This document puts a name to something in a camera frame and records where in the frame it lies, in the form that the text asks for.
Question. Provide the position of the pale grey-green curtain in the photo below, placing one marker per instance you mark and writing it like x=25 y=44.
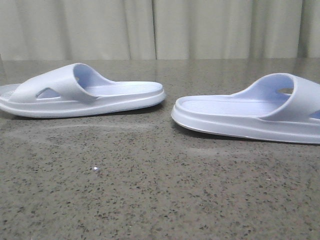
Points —
x=158 y=29

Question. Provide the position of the light blue slipper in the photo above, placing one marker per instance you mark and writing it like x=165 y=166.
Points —
x=277 y=107
x=77 y=90

